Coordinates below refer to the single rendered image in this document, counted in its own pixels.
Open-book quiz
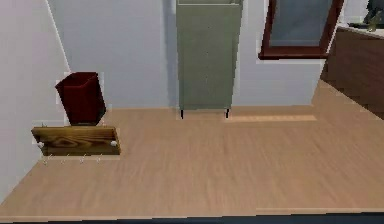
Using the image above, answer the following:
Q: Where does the grey-green tall cabinet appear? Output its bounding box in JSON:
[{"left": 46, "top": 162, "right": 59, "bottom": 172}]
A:
[{"left": 175, "top": 0, "right": 244, "bottom": 120}]

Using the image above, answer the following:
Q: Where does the dark red waste bin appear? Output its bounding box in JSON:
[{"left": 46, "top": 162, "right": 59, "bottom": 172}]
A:
[{"left": 54, "top": 71, "right": 107, "bottom": 127}]

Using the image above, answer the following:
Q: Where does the dark red framed mirror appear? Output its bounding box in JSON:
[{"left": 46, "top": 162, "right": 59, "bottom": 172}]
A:
[{"left": 258, "top": 0, "right": 345, "bottom": 61}]

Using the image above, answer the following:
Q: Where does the dark brown wooden cabinet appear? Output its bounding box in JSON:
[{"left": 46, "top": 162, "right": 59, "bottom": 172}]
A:
[{"left": 320, "top": 25, "right": 384, "bottom": 120}]

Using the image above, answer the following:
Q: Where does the dark green house plant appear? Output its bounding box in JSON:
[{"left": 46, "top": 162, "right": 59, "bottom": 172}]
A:
[{"left": 348, "top": 0, "right": 384, "bottom": 33}]

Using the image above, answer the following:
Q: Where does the wooden wall hook rack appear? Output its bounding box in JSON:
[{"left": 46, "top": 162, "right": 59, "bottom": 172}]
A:
[{"left": 31, "top": 124, "right": 122, "bottom": 166}]

